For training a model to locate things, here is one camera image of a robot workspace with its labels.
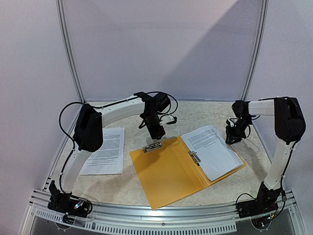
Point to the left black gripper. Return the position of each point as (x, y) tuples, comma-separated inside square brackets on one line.
[(155, 133)]

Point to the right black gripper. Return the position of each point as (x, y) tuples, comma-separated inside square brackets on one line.
[(234, 133)]

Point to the chrome folder spring clip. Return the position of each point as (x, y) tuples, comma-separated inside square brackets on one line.
[(195, 158)]

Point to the orange file folder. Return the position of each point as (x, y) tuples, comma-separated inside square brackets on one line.
[(169, 174)]

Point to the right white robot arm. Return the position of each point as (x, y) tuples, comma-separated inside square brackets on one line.
[(289, 127)]

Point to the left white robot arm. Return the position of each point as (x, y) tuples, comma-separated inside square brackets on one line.
[(151, 107)]

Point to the chrome side folder clip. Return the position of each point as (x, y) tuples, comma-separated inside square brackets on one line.
[(152, 146)]

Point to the stack of printed papers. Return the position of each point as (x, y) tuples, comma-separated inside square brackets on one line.
[(108, 159)]

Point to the right aluminium frame post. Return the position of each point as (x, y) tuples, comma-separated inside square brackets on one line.
[(256, 48)]

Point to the aluminium frame post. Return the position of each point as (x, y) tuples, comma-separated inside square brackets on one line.
[(256, 48), (68, 50)]

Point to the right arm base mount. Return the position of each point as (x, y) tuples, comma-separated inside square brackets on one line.
[(250, 208)]

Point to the aluminium front rail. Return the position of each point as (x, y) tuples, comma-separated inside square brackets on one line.
[(113, 219)]

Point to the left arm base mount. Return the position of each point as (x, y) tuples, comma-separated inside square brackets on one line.
[(67, 203)]

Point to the left aluminium frame post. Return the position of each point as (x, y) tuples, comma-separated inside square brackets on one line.
[(68, 50)]

